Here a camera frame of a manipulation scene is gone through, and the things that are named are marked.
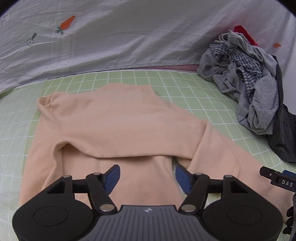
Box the green grid bed sheet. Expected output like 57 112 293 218
1 70 295 240

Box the peach long-sleeve sweater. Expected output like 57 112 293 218
19 83 292 214

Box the red garment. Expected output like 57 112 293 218
234 25 258 47

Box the blue checkered shirt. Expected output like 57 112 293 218
210 43 262 103

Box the pink under sheet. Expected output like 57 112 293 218
140 65 199 72

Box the grey carrot-print quilt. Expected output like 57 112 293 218
0 0 296 93

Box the black crumpled garment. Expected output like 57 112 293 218
267 55 295 163

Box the grey crumpled t-shirt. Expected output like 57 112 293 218
197 31 279 135

